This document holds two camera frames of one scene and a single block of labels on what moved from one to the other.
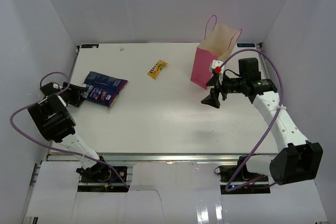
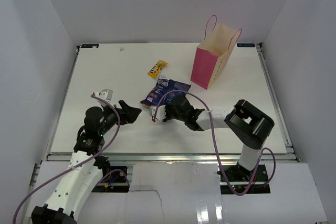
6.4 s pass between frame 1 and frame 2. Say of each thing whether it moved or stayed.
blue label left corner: stayed
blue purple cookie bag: moved
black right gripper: moved
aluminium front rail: stayed
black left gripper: moved
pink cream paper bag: stayed
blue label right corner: stayed
